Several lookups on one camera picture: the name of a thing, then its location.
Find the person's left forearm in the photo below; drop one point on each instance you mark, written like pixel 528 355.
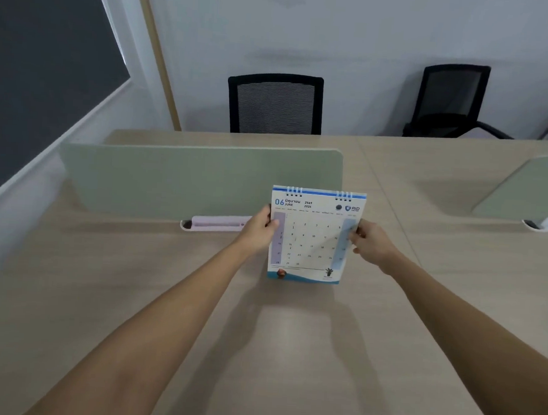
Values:
pixel 146 327

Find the person's left thumb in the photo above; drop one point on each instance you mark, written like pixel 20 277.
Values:
pixel 272 225

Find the black mesh armrest office chair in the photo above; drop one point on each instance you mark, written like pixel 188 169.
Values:
pixel 452 102

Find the person's left hand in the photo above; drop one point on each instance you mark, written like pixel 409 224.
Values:
pixel 257 229

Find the person's right thumb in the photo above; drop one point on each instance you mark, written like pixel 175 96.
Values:
pixel 356 235

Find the white spiral desk calendar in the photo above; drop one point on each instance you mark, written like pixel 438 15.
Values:
pixel 313 237

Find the person's right forearm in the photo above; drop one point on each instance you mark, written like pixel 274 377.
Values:
pixel 474 335

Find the person's right hand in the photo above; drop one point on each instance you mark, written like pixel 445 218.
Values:
pixel 374 243

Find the pale green desk divider panel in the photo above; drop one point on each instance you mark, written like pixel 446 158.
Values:
pixel 525 188
pixel 197 179

